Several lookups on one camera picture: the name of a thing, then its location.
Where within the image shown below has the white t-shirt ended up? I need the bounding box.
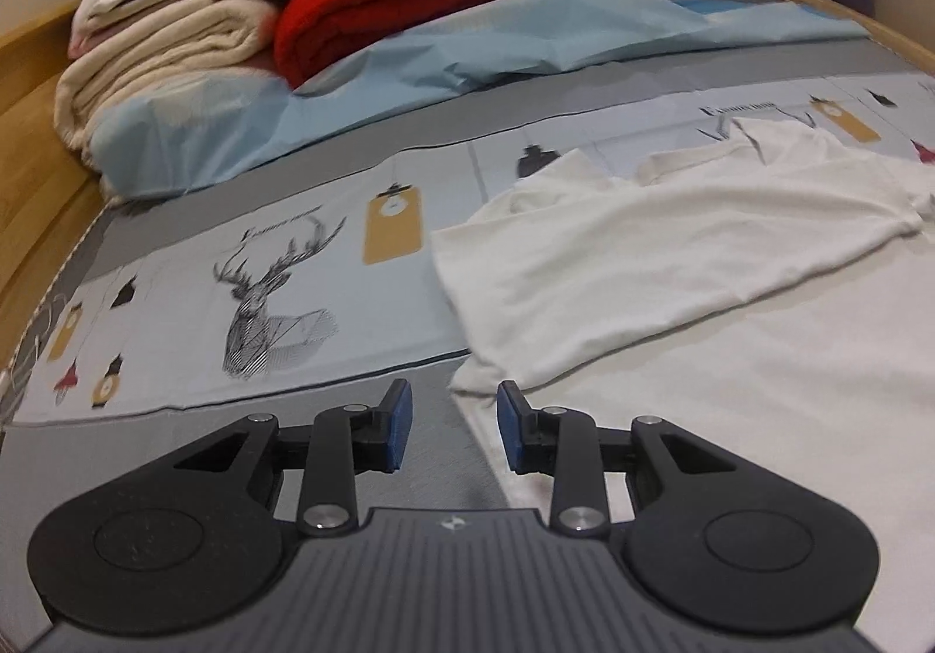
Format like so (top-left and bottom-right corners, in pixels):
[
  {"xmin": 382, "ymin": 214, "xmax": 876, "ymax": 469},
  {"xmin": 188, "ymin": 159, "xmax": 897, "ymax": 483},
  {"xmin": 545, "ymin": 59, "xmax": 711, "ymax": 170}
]
[{"xmin": 431, "ymin": 116, "xmax": 935, "ymax": 398}]

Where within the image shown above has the deer printed bed sheet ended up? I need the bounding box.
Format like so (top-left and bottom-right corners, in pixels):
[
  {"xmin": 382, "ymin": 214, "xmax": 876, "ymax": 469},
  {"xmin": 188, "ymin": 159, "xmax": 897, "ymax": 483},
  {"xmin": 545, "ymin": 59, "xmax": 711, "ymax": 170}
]
[{"xmin": 0, "ymin": 0, "xmax": 935, "ymax": 648}]

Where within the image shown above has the cream folded blanket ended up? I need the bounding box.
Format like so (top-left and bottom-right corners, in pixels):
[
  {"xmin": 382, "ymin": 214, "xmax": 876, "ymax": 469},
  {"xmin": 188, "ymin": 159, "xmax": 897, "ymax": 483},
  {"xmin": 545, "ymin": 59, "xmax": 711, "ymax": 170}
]
[{"xmin": 54, "ymin": 0, "xmax": 285, "ymax": 152}]

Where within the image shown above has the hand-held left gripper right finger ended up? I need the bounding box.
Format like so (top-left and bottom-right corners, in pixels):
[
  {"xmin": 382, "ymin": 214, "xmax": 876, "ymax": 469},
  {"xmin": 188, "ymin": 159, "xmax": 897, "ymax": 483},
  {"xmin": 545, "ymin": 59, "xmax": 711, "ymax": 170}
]
[{"xmin": 497, "ymin": 380, "xmax": 740, "ymax": 539}]

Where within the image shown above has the light blue quilt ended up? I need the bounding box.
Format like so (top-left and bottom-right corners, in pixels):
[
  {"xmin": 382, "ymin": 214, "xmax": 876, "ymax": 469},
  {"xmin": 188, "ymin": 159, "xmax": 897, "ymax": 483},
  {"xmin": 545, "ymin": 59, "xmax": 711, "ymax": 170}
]
[{"xmin": 88, "ymin": 0, "xmax": 799, "ymax": 199}]

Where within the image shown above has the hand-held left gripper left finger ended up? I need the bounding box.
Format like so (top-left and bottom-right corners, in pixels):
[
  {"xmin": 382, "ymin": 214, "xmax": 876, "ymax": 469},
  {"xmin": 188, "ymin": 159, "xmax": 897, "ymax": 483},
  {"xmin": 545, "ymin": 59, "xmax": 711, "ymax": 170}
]
[{"xmin": 171, "ymin": 379, "xmax": 414, "ymax": 539}]

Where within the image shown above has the white blanket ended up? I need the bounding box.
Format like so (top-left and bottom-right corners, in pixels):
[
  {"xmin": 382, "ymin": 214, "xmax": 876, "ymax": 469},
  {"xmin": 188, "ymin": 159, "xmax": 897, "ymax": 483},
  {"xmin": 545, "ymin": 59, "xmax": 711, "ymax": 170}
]
[{"xmin": 449, "ymin": 233, "xmax": 935, "ymax": 632}]

